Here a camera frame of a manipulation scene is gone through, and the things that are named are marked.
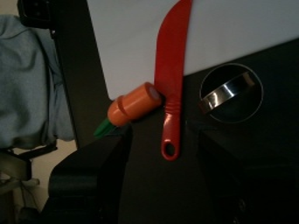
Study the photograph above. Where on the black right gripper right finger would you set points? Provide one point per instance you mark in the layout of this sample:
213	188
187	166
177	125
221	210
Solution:
248	192

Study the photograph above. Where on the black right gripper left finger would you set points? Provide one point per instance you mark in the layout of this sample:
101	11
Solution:
85	180

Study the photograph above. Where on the red toy knife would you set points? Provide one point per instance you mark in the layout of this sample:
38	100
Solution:
171	58

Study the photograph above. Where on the white cutting board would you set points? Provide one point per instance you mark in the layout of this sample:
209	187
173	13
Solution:
128	43

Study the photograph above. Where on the orange toy carrot green top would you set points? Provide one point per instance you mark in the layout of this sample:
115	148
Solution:
136	103

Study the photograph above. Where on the light blue cloth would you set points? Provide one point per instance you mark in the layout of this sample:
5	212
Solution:
26	87

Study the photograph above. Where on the black device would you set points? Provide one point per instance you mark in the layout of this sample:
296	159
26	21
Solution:
34	11

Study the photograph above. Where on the grey chair frame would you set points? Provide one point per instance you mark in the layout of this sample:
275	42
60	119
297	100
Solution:
14	166

